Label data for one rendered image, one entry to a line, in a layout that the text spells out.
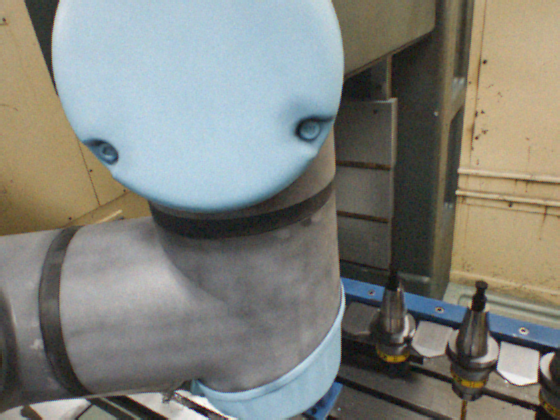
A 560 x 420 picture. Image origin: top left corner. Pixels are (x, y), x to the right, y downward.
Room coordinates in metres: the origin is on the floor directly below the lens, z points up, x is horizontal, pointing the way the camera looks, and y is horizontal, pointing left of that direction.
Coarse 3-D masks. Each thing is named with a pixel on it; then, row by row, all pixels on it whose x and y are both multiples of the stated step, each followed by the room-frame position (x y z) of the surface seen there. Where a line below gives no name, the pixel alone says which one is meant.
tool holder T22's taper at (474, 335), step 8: (464, 312) 0.42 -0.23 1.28; (472, 312) 0.41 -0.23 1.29; (480, 312) 0.40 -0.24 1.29; (488, 312) 0.40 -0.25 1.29; (464, 320) 0.41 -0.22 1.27; (472, 320) 0.40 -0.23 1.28; (480, 320) 0.40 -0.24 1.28; (488, 320) 0.40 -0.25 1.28; (464, 328) 0.41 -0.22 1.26; (472, 328) 0.40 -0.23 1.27; (480, 328) 0.40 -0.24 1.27; (488, 328) 0.40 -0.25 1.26; (456, 336) 0.42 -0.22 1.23; (464, 336) 0.41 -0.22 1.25; (472, 336) 0.40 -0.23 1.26; (480, 336) 0.39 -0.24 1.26; (488, 336) 0.40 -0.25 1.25; (456, 344) 0.41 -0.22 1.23; (464, 344) 0.40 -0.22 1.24; (472, 344) 0.40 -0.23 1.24; (480, 344) 0.39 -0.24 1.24; (488, 344) 0.40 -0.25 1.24; (464, 352) 0.40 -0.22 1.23; (472, 352) 0.39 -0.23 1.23; (480, 352) 0.39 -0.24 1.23; (488, 352) 0.39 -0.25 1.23
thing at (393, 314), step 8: (384, 288) 0.48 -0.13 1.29; (400, 288) 0.47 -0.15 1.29; (384, 296) 0.47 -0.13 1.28; (392, 296) 0.46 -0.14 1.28; (400, 296) 0.46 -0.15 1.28; (384, 304) 0.47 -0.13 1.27; (392, 304) 0.46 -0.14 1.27; (400, 304) 0.46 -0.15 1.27; (384, 312) 0.46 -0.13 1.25; (392, 312) 0.46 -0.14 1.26; (400, 312) 0.46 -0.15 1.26; (384, 320) 0.46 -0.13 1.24; (392, 320) 0.46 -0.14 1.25; (400, 320) 0.45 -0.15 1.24; (384, 328) 0.46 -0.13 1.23; (392, 328) 0.45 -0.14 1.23; (400, 328) 0.45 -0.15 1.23
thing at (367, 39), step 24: (24, 0) 0.70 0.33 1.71; (48, 0) 0.67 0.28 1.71; (336, 0) 0.55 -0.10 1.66; (360, 0) 0.62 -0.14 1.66; (384, 0) 0.70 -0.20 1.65; (408, 0) 0.81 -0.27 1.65; (432, 0) 0.96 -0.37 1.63; (48, 24) 0.68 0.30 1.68; (360, 24) 0.61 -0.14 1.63; (384, 24) 0.70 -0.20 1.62; (408, 24) 0.81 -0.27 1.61; (432, 24) 0.97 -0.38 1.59; (48, 48) 0.69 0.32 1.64; (360, 48) 0.61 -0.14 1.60; (384, 48) 0.70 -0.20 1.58
